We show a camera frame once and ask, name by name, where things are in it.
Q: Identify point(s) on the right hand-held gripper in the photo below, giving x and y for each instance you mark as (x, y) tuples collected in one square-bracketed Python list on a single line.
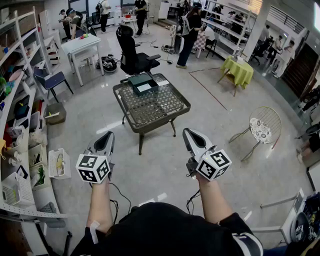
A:
[(212, 166)]

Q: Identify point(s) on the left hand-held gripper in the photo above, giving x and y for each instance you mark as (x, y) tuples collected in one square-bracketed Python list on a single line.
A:
[(92, 168)]

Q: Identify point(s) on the dark green box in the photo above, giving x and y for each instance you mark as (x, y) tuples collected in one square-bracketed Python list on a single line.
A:
[(140, 81)]

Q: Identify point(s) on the person's left forearm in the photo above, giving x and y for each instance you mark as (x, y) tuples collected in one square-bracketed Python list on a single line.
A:
[(98, 205)]

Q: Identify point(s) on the person's right forearm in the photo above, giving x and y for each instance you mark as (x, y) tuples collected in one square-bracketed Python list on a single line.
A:
[(212, 200)]

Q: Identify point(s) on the white perforated basket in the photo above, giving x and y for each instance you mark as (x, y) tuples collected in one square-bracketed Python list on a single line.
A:
[(22, 190), (53, 162)]

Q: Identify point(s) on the brown fabric waste bin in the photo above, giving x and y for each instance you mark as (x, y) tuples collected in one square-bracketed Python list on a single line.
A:
[(56, 117)]

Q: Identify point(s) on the brown wicker glass-top table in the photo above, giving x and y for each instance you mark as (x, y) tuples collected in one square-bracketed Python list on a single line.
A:
[(155, 107)]

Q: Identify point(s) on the cream bin with tools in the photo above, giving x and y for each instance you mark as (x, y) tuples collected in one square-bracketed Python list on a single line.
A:
[(33, 152)]

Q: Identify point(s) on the grey patterned flat pad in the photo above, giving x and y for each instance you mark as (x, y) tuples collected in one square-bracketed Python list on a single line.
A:
[(162, 79)]

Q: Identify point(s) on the cream bin with green item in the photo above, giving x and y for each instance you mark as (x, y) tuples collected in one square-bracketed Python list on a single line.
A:
[(37, 183)]

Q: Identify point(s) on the black white patterned backpack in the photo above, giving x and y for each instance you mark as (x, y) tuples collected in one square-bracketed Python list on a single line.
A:
[(108, 65)]

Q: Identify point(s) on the table with yellow-green cloth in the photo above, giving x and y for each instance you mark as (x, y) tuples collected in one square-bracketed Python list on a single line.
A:
[(237, 71)]

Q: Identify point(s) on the blue chair with black legs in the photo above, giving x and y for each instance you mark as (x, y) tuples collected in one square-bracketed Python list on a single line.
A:
[(51, 80)]

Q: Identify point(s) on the black office chair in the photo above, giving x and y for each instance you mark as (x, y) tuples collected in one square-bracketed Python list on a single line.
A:
[(135, 60)]

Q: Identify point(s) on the person's torso in black shirt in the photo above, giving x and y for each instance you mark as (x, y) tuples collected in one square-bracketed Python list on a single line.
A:
[(162, 230)]

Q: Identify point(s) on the white shelf unit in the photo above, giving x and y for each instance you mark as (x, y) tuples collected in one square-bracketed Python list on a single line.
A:
[(25, 211)]

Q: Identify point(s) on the table with checkered cloth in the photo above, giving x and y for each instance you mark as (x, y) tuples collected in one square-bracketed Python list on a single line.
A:
[(200, 41)]

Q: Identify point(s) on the white drawer cabinet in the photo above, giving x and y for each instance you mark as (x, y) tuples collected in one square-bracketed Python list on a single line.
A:
[(53, 53)]

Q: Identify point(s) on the white rectangular table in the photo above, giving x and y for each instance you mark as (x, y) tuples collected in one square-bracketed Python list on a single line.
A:
[(80, 43)]

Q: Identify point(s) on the long white metal rack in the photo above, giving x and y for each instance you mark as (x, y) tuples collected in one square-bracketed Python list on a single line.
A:
[(225, 30)]

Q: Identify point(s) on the dark wooden staircase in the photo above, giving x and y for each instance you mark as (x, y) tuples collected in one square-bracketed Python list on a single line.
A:
[(300, 72)]

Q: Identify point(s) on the small black picture frame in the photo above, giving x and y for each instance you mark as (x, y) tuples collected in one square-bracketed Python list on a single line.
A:
[(22, 172)]

